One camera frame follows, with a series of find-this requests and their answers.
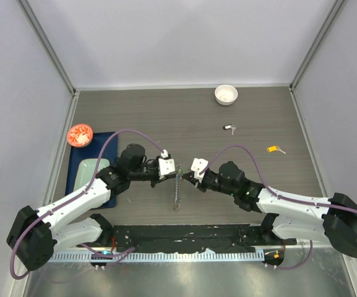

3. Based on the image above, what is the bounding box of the large keyring with small rings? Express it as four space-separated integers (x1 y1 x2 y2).
173 163 183 211

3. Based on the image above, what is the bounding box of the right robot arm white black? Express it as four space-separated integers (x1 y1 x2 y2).
183 158 357 258

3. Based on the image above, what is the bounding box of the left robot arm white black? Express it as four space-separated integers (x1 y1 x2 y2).
6 144 176 272

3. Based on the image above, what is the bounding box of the dark blue tray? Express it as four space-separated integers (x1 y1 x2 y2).
63 131 119 209

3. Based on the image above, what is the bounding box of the key with black tag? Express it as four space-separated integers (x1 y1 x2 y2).
223 124 236 135

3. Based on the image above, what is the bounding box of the pale green rectangular plate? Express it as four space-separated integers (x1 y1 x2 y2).
73 158 97 191

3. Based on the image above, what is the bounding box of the key with yellow tag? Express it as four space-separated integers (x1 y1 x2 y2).
267 145 286 155

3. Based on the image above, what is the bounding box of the orange patterned bowl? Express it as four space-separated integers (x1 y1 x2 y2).
66 124 93 148

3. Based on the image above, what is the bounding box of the white bowl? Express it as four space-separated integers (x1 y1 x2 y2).
214 85 238 106

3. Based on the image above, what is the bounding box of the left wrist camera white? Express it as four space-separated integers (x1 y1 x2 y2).
158 150 176 179

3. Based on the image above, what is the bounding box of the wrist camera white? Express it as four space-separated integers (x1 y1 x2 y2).
158 150 176 179
191 158 209 183

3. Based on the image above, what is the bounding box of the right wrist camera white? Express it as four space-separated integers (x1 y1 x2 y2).
191 158 209 183

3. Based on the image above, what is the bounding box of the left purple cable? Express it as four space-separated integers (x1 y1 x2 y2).
9 128 166 280

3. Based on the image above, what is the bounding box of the purple cable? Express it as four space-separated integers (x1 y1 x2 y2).
198 144 357 270
9 128 166 280

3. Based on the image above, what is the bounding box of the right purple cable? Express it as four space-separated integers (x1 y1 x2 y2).
198 144 357 270

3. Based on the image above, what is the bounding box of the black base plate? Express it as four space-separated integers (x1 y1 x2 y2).
86 224 297 254

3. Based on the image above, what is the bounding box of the slotted cable duct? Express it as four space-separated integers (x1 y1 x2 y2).
48 249 265 264

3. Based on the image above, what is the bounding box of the left aluminium corner post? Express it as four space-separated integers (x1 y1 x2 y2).
17 0 76 96

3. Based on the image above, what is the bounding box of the aluminium corner post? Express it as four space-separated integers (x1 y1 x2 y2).
290 0 347 91
17 0 76 96

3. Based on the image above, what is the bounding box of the right aluminium corner post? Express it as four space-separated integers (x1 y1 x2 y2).
290 0 347 91

